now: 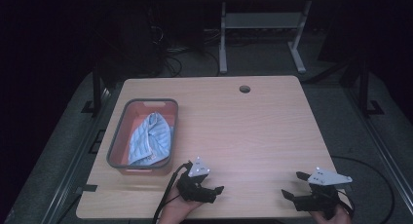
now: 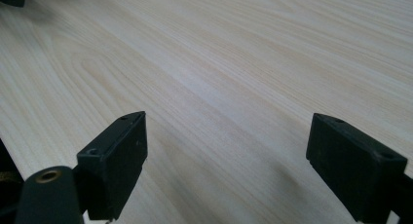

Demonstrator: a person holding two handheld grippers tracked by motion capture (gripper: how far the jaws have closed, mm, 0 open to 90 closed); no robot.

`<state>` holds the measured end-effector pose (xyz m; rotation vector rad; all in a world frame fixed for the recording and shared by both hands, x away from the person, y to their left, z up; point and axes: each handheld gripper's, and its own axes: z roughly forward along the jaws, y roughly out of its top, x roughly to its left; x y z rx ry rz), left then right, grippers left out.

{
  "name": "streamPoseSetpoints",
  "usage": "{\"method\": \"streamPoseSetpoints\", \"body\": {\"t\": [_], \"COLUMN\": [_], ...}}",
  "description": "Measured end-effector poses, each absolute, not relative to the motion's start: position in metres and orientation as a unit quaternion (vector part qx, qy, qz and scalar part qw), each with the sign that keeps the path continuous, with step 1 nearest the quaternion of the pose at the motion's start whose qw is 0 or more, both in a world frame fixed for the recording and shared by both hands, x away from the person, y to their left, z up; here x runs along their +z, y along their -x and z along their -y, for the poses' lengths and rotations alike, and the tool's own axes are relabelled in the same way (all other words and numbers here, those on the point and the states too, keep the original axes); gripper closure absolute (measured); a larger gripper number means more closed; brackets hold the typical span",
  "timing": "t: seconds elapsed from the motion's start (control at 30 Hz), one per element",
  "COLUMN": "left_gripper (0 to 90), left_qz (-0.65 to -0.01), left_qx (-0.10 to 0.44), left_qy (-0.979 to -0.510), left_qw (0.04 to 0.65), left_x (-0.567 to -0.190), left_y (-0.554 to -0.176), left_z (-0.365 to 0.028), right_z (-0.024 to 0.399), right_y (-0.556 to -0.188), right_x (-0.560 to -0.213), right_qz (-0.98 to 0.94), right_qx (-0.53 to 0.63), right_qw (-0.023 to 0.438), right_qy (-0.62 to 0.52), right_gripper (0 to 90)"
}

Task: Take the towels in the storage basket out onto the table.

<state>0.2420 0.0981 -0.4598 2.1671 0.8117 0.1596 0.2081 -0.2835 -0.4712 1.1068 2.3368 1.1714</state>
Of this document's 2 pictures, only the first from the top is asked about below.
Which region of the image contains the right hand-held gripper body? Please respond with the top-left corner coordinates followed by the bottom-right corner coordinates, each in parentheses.
top-left (291, 167), bottom-right (354, 216)

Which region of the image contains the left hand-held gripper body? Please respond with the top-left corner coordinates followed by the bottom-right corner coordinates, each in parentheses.
top-left (176, 156), bottom-right (218, 205)

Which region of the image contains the blue striped cloth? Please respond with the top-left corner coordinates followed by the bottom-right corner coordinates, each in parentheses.
top-left (128, 111), bottom-right (173, 167)

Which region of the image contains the pink basin with grey rim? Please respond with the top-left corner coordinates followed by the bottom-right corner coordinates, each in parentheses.
top-left (105, 97), bottom-right (179, 177)

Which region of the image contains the person's right hand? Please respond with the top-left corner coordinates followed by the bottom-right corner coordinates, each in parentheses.
top-left (310, 204), bottom-right (354, 224)

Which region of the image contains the person's left hand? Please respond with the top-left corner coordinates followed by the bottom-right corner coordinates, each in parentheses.
top-left (158, 182), bottom-right (203, 224)

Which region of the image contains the grey metal stand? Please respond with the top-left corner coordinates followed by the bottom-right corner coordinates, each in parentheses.
top-left (218, 0), bottom-right (314, 75)

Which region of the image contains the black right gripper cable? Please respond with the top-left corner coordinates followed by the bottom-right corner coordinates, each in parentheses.
top-left (336, 188), bottom-right (356, 218)

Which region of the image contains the black cable on floor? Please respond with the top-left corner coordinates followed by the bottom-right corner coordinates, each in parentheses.
top-left (330, 155), bottom-right (395, 224)

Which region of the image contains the aluminium floor rail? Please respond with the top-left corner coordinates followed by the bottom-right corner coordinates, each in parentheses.
top-left (40, 87), bottom-right (113, 224)
top-left (344, 87), bottom-right (413, 215)

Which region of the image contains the black metal post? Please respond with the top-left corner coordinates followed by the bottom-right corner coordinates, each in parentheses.
top-left (357, 53), bottom-right (386, 119)
top-left (81, 66), bottom-right (104, 119)

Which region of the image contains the tangle of black cables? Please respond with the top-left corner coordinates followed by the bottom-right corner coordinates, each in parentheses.
top-left (149, 23), bottom-right (222, 79)

